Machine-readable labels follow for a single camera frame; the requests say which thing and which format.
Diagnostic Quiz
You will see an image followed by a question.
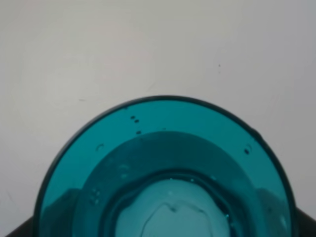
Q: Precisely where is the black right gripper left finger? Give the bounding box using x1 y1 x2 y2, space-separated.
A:
5 216 34 237

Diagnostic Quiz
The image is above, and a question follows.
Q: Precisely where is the teal translucent plastic cup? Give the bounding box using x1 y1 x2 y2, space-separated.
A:
33 96 299 237

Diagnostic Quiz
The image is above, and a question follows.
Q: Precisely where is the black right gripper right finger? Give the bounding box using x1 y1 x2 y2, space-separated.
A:
296 208 316 237

